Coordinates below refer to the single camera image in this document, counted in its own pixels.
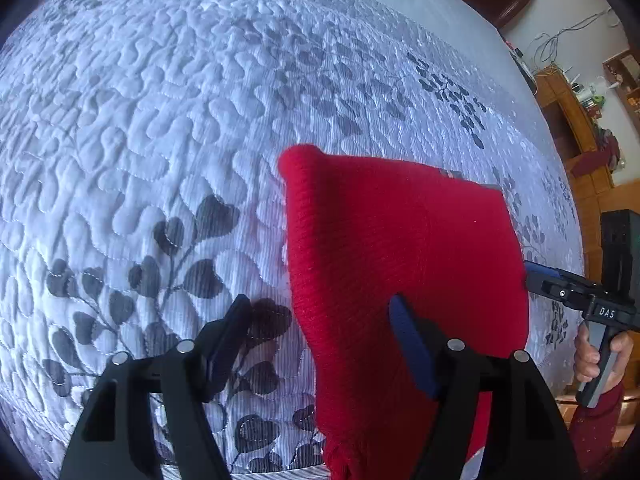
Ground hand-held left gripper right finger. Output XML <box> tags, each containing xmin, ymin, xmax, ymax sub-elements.
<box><xmin>389</xmin><ymin>294</ymin><xmax>584</xmax><ymax>480</ymax></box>

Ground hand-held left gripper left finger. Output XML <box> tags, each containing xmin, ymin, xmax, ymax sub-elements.
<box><xmin>59</xmin><ymin>294</ymin><xmax>254</xmax><ymax>480</ymax></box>

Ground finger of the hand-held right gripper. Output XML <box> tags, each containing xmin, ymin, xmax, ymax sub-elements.
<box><xmin>523</xmin><ymin>261</ymin><xmax>583</xmax><ymax>297</ymax></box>

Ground red knitted sweater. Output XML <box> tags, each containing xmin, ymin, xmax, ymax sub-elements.
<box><xmin>277</xmin><ymin>144</ymin><xmax>532</xmax><ymax>480</ymax></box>

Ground person's right forearm red sleeve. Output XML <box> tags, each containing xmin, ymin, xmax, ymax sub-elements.
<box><xmin>569</xmin><ymin>381</ymin><xmax>627</xmax><ymax>477</ymax></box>

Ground person's right hand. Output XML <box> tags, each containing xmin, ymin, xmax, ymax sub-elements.
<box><xmin>573</xmin><ymin>324</ymin><xmax>637</xmax><ymax>390</ymax></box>

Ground wooden cabinet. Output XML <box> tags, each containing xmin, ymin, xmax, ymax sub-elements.
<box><xmin>531</xmin><ymin>47</ymin><xmax>640</xmax><ymax>271</ymax></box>

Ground white grey leaf-print quilt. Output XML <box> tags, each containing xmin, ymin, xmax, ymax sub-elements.
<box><xmin>0</xmin><ymin>0</ymin><xmax>587</xmax><ymax>477</ymax></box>

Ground white cables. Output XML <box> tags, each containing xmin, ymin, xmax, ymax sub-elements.
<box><xmin>529</xmin><ymin>7</ymin><xmax>623</xmax><ymax>73</ymax></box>

